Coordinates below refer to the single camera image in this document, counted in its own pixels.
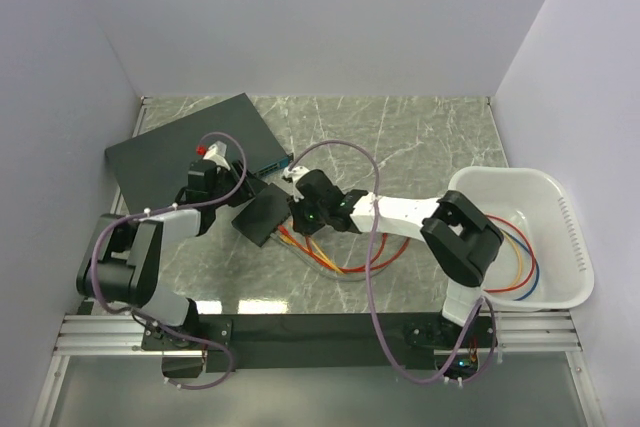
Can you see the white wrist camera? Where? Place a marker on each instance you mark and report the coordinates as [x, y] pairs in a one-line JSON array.
[[215, 150], [292, 174]]

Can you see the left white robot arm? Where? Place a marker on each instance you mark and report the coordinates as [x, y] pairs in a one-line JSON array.
[[120, 268]]

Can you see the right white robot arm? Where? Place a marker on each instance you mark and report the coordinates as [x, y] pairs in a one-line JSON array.
[[462, 239]]

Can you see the large black network switch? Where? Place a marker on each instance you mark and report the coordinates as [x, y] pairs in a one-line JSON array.
[[151, 167]]

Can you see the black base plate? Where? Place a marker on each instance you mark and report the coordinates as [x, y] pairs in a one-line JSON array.
[[262, 341]]

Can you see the white plastic bin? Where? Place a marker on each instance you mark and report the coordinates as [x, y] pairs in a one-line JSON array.
[[536, 209]]

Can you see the small black box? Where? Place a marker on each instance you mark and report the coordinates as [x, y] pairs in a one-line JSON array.
[[263, 215]]

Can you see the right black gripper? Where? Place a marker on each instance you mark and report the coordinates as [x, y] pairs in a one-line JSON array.
[[300, 223]]

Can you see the aluminium frame rail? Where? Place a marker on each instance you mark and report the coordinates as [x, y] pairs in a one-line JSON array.
[[113, 336]]

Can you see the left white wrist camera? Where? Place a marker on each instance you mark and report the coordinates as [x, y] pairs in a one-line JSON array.
[[215, 150]]

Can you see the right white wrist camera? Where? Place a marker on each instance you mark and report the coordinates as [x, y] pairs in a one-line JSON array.
[[292, 174]]

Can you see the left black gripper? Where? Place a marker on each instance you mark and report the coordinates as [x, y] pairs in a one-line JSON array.
[[247, 188]]

